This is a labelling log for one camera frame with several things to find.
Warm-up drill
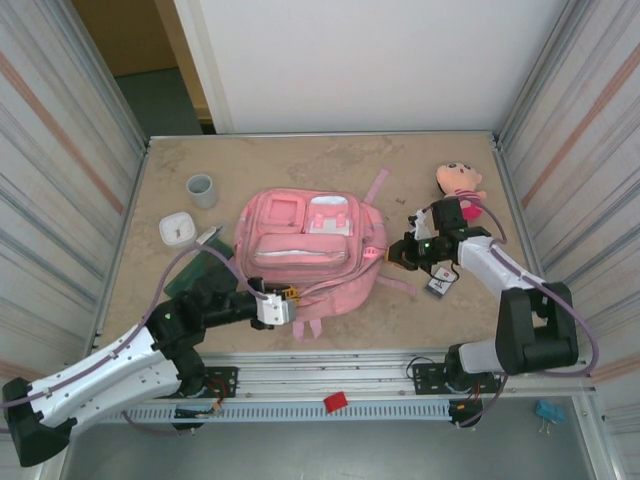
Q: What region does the pink student backpack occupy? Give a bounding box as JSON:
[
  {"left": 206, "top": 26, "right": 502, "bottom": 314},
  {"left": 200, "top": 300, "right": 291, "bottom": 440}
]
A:
[{"left": 233, "top": 168, "right": 419, "bottom": 344}]

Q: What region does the dark green notebook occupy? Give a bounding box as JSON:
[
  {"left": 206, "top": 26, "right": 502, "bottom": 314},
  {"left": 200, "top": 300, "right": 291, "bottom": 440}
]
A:
[{"left": 166, "top": 227, "right": 236, "bottom": 296}]

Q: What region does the pink plush doll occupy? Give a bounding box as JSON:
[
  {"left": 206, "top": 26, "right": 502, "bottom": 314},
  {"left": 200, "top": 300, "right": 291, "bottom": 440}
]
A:
[{"left": 435, "top": 162, "right": 489, "bottom": 223}]

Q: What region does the small black white tag card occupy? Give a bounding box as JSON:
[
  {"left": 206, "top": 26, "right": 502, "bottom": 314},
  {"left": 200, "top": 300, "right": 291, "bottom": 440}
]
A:
[{"left": 424, "top": 267, "right": 459, "bottom": 300}]

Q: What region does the white square box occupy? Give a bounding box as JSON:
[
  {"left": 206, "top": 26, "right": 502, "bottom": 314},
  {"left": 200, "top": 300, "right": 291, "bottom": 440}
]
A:
[{"left": 158, "top": 211, "right": 197, "bottom": 247}]

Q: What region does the grey plastic cup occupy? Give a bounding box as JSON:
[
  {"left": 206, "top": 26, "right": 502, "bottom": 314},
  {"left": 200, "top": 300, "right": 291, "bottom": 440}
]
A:
[{"left": 185, "top": 173, "right": 219, "bottom": 210}]

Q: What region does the blue binder clip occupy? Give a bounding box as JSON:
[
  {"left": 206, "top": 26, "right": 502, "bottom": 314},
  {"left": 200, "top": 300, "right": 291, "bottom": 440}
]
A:
[{"left": 535, "top": 398, "right": 564, "bottom": 438}]

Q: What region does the tan wooden door edge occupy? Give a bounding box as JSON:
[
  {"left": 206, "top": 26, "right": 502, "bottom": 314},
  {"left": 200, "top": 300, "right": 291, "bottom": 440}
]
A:
[{"left": 152, "top": 0, "right": 214, "bottom": 124}]

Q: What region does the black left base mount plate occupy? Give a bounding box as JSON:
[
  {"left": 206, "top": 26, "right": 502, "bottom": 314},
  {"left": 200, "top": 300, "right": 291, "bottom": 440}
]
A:
[{"left": 202, "top": 366, "right": 239, "bottom": 399}]

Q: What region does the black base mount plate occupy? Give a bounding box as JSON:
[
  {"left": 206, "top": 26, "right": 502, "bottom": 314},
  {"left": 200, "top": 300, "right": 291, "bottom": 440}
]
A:
[
  {"left": 202, "top": 366, "right": 239, "bottom": 399},
  {"left": 412, "top": 362, "right": 504, "bottom": 396}
]

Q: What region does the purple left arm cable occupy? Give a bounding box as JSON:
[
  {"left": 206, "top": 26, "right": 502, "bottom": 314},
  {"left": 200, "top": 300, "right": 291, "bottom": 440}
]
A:
[{"left": 0, "top": 244, "right": 271, "bottom": 437}]

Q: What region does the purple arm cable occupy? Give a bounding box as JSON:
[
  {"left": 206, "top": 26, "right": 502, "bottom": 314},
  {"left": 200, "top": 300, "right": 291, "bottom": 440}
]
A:
[
  {"left": 0, "top": 244, "right": 271, "bottom": 437},
  {"left": 422, "top": 195, "right": 601, "bottom": 430}
]

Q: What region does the aluminium mounting rail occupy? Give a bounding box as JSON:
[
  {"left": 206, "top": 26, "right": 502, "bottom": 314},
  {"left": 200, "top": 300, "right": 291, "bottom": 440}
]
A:
[{"left": 89, "top": 349, "right": 599, "bottom": 401}]

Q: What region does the slotted grey cable tray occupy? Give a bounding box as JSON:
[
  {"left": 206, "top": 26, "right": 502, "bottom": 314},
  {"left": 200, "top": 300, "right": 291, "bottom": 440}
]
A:
[{"left": 122, "top": 402, "right": 451, "bottom": 424}]

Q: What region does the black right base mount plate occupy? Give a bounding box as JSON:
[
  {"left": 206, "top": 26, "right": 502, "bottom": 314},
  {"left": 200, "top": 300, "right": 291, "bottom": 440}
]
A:
[{"left": 412, "top": 362, "right": 504, "bottom": 396}]

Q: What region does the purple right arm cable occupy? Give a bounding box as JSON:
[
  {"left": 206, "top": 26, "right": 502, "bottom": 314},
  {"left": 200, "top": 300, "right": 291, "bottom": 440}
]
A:
[{"left": 422, "top": 195, "right": 601, "bottom": 430}]

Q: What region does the aluminium frame post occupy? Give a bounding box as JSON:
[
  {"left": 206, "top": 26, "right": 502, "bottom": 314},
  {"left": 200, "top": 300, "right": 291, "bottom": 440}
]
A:
[
  {"left": 492, "top": 0, "right": 591, "bottom": 151},
  {"left": 64, "top": 0, "right": 151, "bottom": 151}
]

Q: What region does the white door frame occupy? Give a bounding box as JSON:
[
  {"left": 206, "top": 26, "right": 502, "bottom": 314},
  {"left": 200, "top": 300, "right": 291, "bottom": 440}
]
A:
[{"left": 173, "top": 0, "right": 236, "bottom": 135}]

